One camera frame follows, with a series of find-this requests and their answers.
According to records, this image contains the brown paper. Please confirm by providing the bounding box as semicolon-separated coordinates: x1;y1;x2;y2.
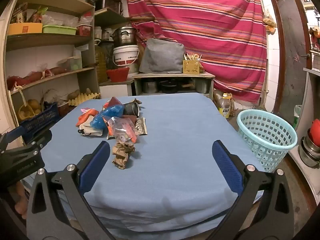
112;141;136;170

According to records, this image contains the clear bag with orange print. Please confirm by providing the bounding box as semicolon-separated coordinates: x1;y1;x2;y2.
103;116;138;144

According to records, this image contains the blue table cloth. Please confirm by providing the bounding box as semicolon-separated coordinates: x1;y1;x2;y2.
27;93;265;233

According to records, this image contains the green plastic tray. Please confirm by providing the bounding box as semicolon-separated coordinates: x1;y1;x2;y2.
42;24;77;35

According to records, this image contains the white shelf unit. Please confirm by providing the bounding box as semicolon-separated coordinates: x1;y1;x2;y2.
287;67;320;205

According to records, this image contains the green plastic bag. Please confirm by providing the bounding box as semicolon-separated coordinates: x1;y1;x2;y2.
294;105;303;128

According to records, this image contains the black pot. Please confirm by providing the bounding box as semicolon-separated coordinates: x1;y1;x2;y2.
160;80;178;93

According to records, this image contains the dark paper cup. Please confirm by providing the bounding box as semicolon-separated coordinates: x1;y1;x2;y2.
122;101;140;117

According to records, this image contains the orange hanging cloth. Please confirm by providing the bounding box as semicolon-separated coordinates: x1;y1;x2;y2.
262;15;278;34

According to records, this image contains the large metal pot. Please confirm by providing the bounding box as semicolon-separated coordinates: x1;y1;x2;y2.
112;26;137;48

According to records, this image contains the yellow box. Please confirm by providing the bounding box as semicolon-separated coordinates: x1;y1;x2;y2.
7;22;43;35

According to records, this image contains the white cabinet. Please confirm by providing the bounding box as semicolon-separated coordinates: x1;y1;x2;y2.
99;79;134;98

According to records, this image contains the red bowl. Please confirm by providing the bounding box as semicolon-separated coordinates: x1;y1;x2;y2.
307;119;320;147

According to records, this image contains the low wooden side table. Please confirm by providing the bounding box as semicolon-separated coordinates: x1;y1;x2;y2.
132;71;215;98

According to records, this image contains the yellow oil jug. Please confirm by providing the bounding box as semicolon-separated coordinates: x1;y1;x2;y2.
94;39;108;84

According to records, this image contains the red striped cloth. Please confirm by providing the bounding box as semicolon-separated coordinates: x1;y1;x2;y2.
124;0;268;103

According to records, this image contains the toaster oven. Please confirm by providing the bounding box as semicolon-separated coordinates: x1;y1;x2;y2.
96;0;123;14

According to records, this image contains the grey bag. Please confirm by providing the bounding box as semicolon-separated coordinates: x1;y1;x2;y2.
139;38;185;73

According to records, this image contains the orange wrapper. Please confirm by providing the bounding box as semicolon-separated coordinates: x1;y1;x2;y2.
76;109;99;127

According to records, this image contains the blue plastic crate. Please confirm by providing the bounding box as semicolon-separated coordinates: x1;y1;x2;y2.
20;102;60;137

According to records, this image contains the white cloth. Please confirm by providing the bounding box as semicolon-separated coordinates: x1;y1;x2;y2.
77;122;103;138

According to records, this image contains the light blue plastic basket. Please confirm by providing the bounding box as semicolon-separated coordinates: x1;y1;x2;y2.
237;109;298;173

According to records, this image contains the brown framed door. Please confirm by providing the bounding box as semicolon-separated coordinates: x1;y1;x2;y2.
269;0;313;125

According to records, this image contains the yellow utensil holder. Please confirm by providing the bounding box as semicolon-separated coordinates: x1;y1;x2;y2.
182;59;200;75

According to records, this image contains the tall wooden shelf unit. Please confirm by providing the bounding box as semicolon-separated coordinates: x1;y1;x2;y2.
0;0;100;140

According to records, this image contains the yellow egg tray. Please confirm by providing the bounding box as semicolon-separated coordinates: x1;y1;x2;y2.
68;92;101;106

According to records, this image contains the blue plastic bag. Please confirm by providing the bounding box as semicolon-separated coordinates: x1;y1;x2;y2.
90;104;125;130

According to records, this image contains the person's left hand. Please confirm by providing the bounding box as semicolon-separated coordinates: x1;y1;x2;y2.
14;180;28;219

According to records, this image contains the red plastic basket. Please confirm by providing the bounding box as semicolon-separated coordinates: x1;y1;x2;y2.
106;67;130;82

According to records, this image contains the stack of metal pots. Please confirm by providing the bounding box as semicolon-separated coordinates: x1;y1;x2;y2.
299;136;320;169

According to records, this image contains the white plastic bucket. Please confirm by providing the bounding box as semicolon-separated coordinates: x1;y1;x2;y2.
112;45;140;68

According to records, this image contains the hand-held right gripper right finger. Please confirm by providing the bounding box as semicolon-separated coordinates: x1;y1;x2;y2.
212;140;294;240

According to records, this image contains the red mesh basket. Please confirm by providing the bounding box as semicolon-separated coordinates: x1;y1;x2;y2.
76;24;92;36

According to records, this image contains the plastic bottle with yellow label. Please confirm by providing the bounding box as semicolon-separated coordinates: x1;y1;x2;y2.
218;93;232;119

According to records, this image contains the patterned snack packet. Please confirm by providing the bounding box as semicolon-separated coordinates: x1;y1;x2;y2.
107;117;148;140

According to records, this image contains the dark wooden shelf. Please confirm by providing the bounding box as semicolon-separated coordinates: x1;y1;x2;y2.
94;0;133;85

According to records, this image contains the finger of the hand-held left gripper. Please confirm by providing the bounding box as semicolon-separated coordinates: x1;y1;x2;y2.
25;129;53;149
0;126;27;152

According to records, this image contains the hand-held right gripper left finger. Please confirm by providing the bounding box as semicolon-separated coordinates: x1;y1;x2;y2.
26;141;118;240

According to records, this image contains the small metal pot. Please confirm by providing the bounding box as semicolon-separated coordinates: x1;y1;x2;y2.
142;80;158;94

